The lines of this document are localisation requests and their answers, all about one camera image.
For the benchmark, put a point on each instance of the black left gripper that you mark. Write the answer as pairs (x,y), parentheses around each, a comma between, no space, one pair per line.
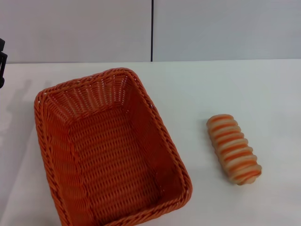
(2,43)

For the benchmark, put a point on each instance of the orange woven plastic basket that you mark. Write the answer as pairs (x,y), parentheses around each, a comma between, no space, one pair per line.
(113,150)

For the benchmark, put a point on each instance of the orange striped spiral bread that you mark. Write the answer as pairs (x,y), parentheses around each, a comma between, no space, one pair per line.
(234,150)

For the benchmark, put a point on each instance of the black vertical wall seam strip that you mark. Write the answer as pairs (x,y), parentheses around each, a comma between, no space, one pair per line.
(152,30)

